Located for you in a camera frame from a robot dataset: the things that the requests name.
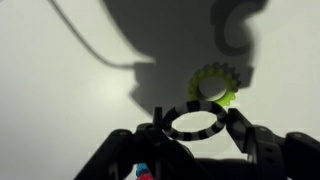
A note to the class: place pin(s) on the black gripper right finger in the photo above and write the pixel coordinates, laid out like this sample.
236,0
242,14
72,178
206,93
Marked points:
266,146

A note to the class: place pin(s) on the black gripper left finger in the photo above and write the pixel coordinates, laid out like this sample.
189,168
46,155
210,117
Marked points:
116,153

